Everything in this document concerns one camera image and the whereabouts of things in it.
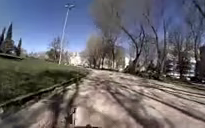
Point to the small cypress tree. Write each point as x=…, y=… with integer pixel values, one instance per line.
x=19, y=47

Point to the pale distant building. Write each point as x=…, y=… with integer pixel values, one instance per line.
x=76, y=59

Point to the row of bare trees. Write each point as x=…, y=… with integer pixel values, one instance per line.
x=136, y=56

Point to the small bare tree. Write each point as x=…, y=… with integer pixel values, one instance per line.
x=55, y=50

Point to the white striped building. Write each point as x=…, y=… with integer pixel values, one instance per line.
x=190, y=66

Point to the robot's own part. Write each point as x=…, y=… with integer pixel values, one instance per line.
x=72, y=116

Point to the tall cypress tree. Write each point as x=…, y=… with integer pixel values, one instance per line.
x=9, y=37

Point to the grass slope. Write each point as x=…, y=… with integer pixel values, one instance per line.
x=23, y=76

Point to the tall lamp post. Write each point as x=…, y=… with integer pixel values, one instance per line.
x=64, y=36

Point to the pale dirt path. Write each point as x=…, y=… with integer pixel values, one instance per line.
x=123, y=100

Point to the stone kerb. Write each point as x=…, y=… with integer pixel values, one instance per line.
x=30, y=96

